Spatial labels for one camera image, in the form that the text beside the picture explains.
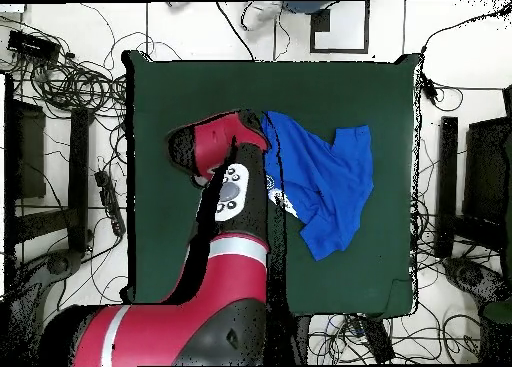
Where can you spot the black metal frame stand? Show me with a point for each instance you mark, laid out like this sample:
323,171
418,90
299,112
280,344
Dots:
448,175
78,175

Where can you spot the grey square floor frame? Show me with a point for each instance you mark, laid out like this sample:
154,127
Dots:
340,51

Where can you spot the dark green table cloth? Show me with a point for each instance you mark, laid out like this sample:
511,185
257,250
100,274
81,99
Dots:
180,87

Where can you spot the black rectangular floor device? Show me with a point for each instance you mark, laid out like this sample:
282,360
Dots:
378,339

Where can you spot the black electronics box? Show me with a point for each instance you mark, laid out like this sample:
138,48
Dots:
34,46

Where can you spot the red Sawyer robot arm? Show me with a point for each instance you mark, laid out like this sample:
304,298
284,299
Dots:
224,287

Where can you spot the black power strip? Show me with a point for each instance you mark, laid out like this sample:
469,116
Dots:
110,201

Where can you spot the dark green round object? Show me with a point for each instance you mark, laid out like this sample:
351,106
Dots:
498,312

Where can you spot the black plug adapter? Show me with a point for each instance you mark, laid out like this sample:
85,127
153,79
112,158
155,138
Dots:
430,89

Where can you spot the dark grey floor stand base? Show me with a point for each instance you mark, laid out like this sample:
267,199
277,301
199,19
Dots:
472,275
58,265

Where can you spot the blue printed T-shirt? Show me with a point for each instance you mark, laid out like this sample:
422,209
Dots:
328,183

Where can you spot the small dark grey square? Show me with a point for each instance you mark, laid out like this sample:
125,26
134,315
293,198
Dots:
322,21

